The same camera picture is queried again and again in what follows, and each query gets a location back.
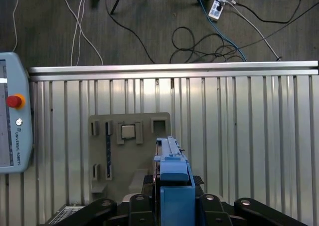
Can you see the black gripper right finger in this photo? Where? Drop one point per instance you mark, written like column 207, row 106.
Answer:
column 211, row 211

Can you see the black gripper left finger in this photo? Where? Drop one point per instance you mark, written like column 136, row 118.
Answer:
column 139, row 211

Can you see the hard disk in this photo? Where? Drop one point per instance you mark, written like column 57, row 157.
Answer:
column 177, row 203

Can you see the grey parts rack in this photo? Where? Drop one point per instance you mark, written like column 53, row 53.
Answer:
column 139, row 156

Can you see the silver CPU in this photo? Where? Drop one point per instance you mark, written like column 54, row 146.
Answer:
column 128, row 131

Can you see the pale blue teach pendant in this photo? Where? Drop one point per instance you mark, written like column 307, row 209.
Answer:
column 20, row 141

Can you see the white power strip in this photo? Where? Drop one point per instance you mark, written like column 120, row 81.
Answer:
column 216, row 8

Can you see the black tripod leg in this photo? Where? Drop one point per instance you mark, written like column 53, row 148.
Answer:
column 119, row 0

